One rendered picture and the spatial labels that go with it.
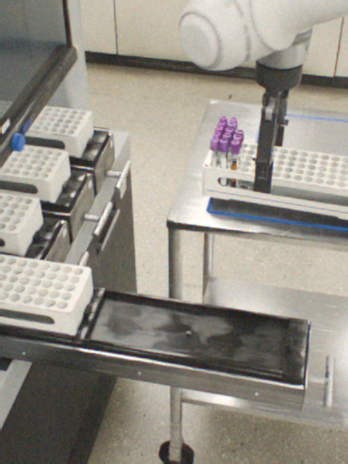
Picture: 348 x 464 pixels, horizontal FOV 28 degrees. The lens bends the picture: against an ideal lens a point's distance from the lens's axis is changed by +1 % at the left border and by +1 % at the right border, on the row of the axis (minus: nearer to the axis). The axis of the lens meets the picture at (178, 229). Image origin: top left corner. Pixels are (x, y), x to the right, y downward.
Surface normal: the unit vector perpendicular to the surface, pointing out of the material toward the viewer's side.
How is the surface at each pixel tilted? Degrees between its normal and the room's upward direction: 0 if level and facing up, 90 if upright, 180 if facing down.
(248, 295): 0
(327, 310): 0
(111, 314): 0
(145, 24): 90
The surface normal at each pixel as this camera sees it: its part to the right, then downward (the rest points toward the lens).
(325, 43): -0.24, 0.62
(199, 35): -0.69, 0.51
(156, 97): 0.00, -0.76
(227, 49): 0.28, 0.69
